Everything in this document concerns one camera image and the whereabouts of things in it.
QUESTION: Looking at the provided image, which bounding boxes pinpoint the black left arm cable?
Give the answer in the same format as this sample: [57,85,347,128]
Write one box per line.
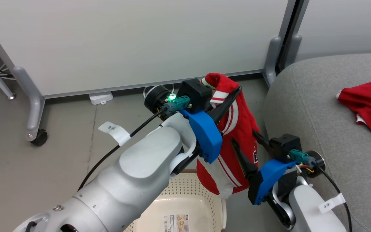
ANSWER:
[77,108,168,192]

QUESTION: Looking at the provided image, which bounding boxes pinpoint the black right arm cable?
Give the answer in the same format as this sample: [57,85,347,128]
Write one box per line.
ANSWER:
[314,163,353,232]

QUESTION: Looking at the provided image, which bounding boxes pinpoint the white adapter box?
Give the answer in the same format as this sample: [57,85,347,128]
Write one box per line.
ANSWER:
[89,92,114,105]

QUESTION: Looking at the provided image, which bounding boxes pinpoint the white looped cable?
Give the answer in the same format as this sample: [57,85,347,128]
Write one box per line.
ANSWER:
[143,83,176,97]

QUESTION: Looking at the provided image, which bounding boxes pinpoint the cream perforated laundry basket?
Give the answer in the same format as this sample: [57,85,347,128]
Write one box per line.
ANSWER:
[123,169,227,232]

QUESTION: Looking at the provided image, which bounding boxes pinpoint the grey fabric sofa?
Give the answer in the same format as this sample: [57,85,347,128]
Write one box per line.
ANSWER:
[263,52,371,232]

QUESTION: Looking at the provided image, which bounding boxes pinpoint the black caster wheel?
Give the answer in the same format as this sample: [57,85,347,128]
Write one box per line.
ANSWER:
[31,129,48,146]

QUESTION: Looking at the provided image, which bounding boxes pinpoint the white partition panel grey frame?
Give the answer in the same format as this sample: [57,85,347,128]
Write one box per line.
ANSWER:
[284,0,371,70]
[0,0,297,143]

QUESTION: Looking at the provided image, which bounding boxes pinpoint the white paper cable tag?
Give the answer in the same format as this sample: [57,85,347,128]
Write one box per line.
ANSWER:
[98,121,130,146]
[318,193,346,214]

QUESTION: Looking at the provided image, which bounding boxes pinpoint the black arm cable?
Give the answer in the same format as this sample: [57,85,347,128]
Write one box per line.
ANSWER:
[314,163,353,232]
[77,108,168,192]

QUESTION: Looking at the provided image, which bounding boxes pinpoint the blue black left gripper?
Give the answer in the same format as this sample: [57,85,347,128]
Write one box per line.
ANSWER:
[179,86,243,164]

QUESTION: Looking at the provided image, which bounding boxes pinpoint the red white striped jersey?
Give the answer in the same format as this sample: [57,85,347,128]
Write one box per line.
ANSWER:
[196,72,260,199]

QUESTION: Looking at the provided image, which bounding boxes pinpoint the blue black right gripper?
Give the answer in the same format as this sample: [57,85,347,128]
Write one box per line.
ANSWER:
[230,130,298,206]

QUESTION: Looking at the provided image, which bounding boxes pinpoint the teal cable connector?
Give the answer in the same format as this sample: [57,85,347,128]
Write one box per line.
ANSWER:
[163,95,191,113]
[289,149,316,166]

